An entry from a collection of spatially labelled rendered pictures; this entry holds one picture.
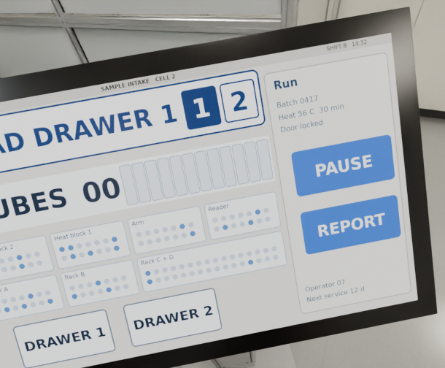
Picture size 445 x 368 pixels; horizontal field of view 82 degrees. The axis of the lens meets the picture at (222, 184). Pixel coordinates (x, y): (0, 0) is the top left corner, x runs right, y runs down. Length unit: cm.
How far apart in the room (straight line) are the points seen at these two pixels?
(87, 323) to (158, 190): 15
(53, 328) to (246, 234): 21
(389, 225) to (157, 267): 24
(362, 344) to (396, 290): 104
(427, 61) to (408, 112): 203
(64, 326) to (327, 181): 30
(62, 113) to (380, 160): 30
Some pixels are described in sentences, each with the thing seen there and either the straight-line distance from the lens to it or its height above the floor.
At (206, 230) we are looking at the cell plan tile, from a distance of 25.
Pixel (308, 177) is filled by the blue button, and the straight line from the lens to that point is 26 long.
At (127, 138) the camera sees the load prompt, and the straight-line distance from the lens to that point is 26.
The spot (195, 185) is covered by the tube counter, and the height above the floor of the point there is 110.
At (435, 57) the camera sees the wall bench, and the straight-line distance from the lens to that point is 233.
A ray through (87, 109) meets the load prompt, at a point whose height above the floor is 117.
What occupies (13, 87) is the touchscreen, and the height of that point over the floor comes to 119.
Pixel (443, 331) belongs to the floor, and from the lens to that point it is 152.
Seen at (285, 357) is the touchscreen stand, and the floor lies 3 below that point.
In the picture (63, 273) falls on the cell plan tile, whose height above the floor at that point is 106.
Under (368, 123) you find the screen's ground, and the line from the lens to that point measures 29.
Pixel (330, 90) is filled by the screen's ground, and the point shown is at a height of 115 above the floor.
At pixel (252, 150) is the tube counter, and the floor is 112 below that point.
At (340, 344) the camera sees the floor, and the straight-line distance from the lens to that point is 135.
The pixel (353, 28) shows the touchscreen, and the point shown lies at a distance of 30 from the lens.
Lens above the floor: 128
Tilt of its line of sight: 47 degrees down
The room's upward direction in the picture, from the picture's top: 9 degrees counter-clockwise
